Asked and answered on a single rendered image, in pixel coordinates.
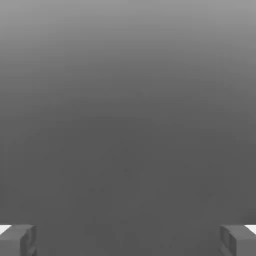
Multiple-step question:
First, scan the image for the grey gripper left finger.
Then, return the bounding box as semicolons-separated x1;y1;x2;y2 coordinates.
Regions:
0;224;38;256

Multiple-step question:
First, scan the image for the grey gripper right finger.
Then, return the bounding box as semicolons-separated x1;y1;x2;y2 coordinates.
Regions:
219;224;256;256

